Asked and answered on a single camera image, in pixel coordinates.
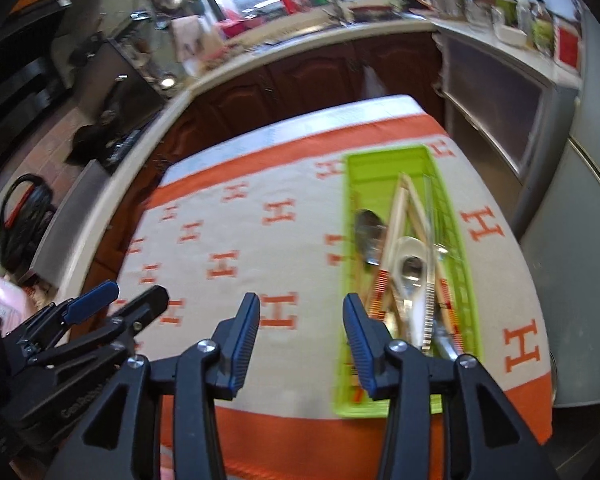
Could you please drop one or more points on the white patterned table cover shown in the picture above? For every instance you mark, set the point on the white patterned table cover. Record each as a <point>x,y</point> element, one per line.
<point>330,110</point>

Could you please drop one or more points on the dark wooden base cabinets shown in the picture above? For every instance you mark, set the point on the dark wooden base cabinets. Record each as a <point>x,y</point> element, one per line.
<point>305,80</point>

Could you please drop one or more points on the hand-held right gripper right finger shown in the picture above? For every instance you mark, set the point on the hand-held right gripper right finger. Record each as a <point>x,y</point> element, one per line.
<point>360,350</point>

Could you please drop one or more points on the pink bag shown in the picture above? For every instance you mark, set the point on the pink bag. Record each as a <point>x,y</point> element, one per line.
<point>7,305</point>

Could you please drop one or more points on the steel chopstick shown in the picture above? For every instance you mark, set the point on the steel chopstick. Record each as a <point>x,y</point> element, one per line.
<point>430,285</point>

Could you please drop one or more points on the grey refrigerator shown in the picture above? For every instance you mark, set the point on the grey refrigerator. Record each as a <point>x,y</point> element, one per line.
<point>580,235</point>

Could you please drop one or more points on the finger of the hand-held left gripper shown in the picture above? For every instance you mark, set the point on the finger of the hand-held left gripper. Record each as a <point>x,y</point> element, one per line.
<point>142,305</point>
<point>92,300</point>

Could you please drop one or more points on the white bowl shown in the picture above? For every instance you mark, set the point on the white bowl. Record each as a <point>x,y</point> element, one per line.
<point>511,36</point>

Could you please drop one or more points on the green label bottle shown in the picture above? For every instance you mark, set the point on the green label bottle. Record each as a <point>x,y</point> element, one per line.
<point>543,32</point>

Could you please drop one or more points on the black range hood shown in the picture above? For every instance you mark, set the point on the black range hood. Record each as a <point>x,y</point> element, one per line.
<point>15,60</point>

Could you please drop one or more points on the hanging plastic bag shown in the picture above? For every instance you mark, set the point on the hanging plastic bag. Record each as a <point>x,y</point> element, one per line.
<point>375,80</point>

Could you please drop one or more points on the black wok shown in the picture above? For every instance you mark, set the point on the black wok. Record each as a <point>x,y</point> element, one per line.
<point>90,140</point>

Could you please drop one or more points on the orange beige patterned blanket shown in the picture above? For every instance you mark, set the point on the orange beige patterned blanket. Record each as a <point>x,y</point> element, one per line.
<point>220,220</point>

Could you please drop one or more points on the red label jar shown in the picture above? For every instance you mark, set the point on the red label jar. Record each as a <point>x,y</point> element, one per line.
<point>569,45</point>

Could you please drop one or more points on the green plastic utensil tray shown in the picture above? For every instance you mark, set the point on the green plastic utensil tray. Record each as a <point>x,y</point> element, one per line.
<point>380,165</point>

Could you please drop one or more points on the dark glass splash guard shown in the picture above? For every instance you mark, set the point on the dark glass splash guard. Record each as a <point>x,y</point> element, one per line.
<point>135,75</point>

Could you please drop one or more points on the black bag red trim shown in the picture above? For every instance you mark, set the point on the black bag red trim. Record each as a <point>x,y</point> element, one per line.
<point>22,230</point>

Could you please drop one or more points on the steel kitchen cabinet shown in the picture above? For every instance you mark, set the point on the steel kitchen cabinet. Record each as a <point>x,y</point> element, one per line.
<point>495,105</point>

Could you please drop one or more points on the pink container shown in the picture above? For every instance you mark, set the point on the pink container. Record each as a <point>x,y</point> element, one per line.
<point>232,29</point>

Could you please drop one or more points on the wooden chopstick red end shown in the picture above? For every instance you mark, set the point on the wooden chopstick red end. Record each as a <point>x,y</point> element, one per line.
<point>396,215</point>
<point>415,210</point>

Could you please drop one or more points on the white countertop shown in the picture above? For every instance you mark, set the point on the white countertop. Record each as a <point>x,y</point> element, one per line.
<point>280,45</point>

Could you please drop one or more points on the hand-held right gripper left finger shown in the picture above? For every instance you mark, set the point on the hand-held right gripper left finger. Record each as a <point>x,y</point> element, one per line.
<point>242,345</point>

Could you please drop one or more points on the small steel spoon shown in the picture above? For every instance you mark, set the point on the small steel spoon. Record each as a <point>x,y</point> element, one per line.
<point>412,267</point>

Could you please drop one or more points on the ivory chopstick red end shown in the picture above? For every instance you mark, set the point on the ivory chopstick red end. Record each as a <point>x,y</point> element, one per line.
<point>447,295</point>

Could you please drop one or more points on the black gas stove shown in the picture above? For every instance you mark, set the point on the black gas stove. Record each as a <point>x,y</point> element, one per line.
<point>122,150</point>

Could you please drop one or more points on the steel splash panel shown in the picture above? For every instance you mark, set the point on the steel splash panel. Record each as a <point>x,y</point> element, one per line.
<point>65,220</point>

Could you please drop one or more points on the white ceramic spoon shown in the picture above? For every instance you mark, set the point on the white ceramic spoon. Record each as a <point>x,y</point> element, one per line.
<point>420,247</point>

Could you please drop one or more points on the large steel spoon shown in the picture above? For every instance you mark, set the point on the large steel spoon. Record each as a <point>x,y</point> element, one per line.
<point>370,235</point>

